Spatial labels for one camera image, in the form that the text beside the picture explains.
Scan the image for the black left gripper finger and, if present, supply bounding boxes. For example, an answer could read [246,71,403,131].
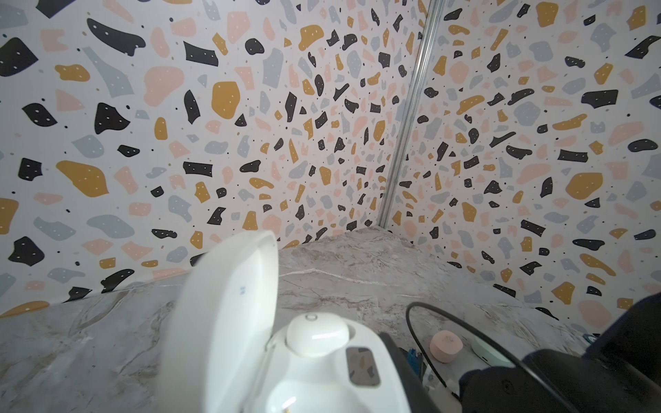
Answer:
[379,332,439,413]

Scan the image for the pink earbud charging case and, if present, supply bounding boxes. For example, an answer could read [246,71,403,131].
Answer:
[430,330,463,364]

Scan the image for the white earbud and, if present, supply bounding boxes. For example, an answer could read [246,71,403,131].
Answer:
[286,313,350,358]

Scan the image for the white earbud charging case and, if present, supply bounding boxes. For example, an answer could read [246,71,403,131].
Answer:
[157,231,411,412]

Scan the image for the mint green earbud charging case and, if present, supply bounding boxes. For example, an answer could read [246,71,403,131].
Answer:
[471,337,515,368]

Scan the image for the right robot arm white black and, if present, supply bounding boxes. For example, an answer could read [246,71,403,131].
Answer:
[460,294,660,412]

